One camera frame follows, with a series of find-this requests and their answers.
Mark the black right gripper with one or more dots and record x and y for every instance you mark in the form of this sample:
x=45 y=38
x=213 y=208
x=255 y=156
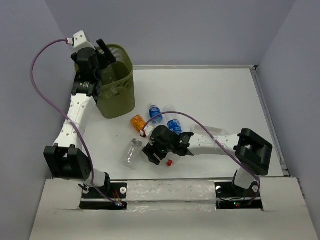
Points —
x=149 y=150

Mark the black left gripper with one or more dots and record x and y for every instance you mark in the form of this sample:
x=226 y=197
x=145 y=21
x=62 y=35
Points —
x=105 y=62

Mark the red cap clear bottle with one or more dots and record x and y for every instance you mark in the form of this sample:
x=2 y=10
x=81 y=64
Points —
x=169 y=159

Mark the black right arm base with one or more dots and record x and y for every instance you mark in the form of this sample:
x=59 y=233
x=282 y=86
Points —
x=229 y=197

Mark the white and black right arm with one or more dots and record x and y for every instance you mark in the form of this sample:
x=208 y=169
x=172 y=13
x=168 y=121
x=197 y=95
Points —
x=250 y=150

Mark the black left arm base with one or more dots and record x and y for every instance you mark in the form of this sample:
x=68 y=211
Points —
x=103 y=199

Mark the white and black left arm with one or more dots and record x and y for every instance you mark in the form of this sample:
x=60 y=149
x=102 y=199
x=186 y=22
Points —
x=69 y=158

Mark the olive green mesh bin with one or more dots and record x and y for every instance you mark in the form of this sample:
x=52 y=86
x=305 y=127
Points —
x=117 y=87

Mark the grey cap clear bottle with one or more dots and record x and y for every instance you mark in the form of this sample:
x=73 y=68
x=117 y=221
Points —
x=132 y=153

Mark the inverted Pocari Sweat blue bottle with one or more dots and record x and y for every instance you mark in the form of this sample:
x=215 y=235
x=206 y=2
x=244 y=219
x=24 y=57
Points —
x=172 y=120

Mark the orange label plastic bottle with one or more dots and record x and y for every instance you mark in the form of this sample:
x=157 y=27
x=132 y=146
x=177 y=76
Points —
x=138 y=123

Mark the upright Pocari Sweat blue bottle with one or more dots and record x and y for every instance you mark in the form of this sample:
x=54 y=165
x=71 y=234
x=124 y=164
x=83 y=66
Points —
x=153 y=112

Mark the large ribbed clear bottle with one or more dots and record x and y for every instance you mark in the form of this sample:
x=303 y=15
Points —
x=195 y=128

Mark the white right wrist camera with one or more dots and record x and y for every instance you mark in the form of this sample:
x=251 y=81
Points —
x=147 y=131

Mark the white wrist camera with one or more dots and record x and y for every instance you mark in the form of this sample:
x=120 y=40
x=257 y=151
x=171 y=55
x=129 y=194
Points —
x=79 y=41
x=147 y=131

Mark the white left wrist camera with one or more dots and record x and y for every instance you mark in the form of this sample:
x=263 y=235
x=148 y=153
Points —
x=79 y=41

